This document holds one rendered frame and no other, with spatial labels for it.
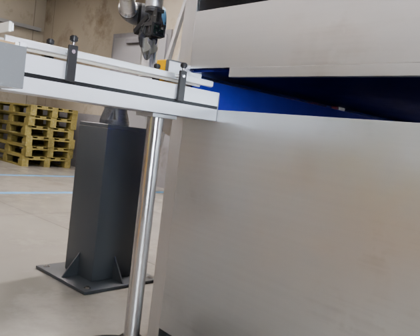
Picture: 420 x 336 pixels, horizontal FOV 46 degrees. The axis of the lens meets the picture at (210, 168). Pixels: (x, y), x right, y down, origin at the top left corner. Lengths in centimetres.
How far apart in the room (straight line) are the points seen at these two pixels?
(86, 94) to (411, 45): 80
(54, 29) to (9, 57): 860
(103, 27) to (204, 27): 665
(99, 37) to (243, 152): 699
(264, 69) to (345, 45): 27
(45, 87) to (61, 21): 822
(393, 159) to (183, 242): 80
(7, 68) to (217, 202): 80
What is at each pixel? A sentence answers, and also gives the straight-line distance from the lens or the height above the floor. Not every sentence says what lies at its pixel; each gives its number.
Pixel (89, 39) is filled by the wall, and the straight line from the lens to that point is 862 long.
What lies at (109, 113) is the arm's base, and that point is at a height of 85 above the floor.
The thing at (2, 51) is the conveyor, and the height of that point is 91.
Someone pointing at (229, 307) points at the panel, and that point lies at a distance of 157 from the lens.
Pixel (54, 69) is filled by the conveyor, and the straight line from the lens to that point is 128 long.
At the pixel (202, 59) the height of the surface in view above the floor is 104.
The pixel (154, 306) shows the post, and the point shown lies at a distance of 186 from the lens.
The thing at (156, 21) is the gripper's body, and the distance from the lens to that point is 213.
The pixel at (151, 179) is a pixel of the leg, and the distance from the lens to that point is 150.
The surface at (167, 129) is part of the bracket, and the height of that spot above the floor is 80.
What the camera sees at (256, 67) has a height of 101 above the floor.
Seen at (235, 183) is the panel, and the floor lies 66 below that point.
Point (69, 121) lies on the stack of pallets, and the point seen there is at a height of 75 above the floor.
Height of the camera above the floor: 80
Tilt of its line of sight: 4 degrees down
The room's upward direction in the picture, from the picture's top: 7 degrees clockwise
